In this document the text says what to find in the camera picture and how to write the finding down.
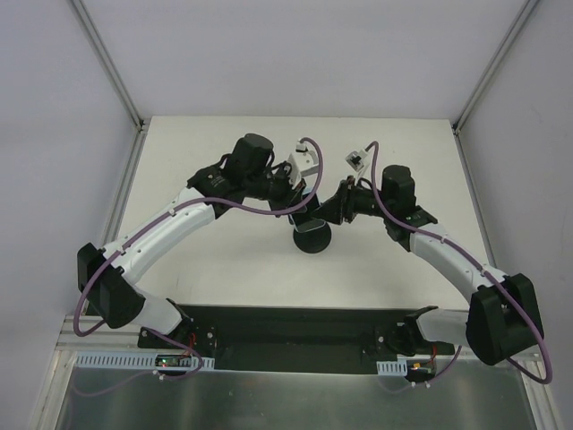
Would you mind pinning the left aluminium frame post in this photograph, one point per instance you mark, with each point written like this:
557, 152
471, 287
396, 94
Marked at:
106, 62

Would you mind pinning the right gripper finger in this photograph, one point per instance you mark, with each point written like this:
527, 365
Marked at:
337, 199
332, 214

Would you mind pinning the aluminium rail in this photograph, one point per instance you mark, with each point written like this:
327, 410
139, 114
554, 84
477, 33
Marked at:
529, 354
103, 338

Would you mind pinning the black phone stand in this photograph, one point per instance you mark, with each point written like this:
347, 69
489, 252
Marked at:
313, 241

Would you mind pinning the white cable duct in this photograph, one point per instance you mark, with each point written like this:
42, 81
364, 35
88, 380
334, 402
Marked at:
141, 361
397, 368

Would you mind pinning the left white cable duct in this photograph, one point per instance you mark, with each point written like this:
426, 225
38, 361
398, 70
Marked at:
141, 361

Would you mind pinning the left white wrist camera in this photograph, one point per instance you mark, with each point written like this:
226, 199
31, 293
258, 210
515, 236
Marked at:
303, 162

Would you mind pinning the aluminium rail right side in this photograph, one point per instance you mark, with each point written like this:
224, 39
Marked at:
529, 354

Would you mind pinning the right white cable duct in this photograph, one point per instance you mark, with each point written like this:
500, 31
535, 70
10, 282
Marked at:
397, 368

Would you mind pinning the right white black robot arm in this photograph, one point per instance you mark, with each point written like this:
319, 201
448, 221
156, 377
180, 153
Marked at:
503, 318

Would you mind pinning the right aluminium frame post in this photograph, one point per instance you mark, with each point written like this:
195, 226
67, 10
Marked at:
516, 28

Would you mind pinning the blue case black phone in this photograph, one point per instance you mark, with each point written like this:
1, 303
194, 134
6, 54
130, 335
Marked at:
303, 221

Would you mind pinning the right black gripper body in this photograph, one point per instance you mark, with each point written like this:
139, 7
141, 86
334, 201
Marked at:
349, 202

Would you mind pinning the aluminium frame post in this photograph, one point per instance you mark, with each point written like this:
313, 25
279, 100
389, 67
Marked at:
106, 62
516, 28

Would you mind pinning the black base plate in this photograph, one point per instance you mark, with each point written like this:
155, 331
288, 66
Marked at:
293, 340

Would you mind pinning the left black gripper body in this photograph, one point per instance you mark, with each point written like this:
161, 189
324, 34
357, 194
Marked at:
292, 197

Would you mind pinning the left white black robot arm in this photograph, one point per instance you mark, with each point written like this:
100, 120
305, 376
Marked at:
247, 179

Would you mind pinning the aluminium rail left side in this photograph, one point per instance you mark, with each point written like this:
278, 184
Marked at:
103, 338

